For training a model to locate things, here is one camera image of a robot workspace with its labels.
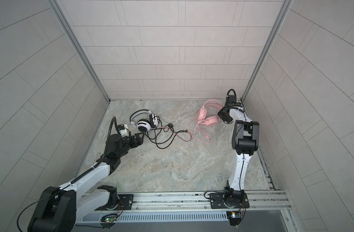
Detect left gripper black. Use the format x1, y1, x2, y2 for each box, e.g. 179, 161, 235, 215
115, 132, 146, 159

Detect pink headphones with cable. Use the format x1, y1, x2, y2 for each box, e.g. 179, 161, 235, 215
189, 99, 224, 144

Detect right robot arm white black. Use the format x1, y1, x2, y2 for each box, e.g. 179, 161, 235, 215
218, 89, 260, 208

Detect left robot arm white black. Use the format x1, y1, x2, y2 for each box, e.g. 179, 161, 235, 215
27, 117, 145, 232

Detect white vent grille strip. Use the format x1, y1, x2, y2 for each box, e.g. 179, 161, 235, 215
79, 211, 228, 224

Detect left circuit board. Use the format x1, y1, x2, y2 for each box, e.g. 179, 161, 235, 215
100, 213, 118, 224

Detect circuit board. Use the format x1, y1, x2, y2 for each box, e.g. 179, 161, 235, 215
100, 213, 118, 224
226, 211, 243, 226

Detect right circuit board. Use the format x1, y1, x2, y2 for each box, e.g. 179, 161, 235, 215
226, 211, 243, 226

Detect white black headphones with cable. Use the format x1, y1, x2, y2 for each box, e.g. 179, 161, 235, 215
129, 109, 192, 149

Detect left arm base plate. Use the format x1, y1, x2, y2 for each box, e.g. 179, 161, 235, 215
96, 194, 134, 211

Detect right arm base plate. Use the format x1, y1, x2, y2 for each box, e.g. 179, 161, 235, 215
206, 191, 250, 209

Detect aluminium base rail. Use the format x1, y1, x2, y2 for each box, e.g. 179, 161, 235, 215
119, 190, 291, 213

